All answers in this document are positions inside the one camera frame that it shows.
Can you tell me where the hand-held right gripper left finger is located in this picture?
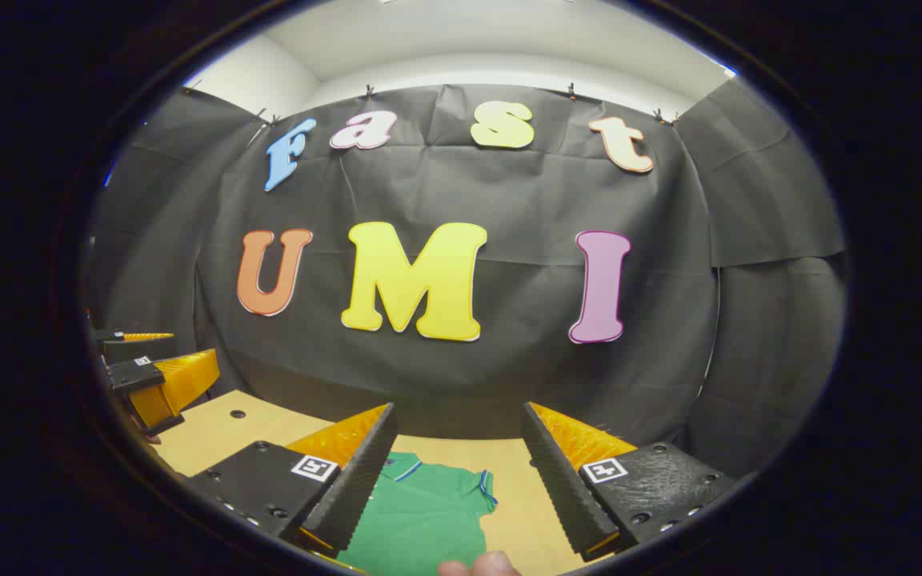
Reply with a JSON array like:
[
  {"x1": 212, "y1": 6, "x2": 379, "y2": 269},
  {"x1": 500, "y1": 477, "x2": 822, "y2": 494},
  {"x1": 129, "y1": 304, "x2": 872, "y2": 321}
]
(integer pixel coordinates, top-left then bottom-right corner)
[{"x1": 185, "y1": 402, "x2": 399, "y2": 561}]

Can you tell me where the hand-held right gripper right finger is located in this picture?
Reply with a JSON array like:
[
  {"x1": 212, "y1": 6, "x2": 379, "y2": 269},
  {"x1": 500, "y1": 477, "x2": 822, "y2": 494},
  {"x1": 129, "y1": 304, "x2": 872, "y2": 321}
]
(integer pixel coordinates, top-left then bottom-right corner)
[{"x1": 521, "y1": 402, "x2": 740, "y2": 562}]

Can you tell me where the green T-shirt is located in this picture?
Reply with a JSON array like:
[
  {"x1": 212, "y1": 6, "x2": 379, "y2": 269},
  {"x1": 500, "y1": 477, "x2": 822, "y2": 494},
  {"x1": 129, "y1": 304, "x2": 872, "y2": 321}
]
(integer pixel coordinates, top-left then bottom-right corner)
[{"x1": 335, "y1": 452, "x2": 499, "y2": 576}]

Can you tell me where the black backdrop cloth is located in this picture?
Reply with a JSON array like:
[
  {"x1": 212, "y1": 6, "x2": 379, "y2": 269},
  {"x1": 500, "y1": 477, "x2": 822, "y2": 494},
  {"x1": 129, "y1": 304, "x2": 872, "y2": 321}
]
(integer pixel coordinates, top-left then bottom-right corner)
[{"x1": 85, "y1": 76, "x2": 850, "y2": 489}]

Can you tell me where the row of small backdrop clips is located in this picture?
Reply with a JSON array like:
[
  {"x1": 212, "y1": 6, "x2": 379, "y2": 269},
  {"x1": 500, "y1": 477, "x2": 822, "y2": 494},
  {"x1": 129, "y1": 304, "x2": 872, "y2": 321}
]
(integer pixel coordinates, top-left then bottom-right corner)
[{"x1": 182, "y1": 78, "x2": 682, "y2": 129}]

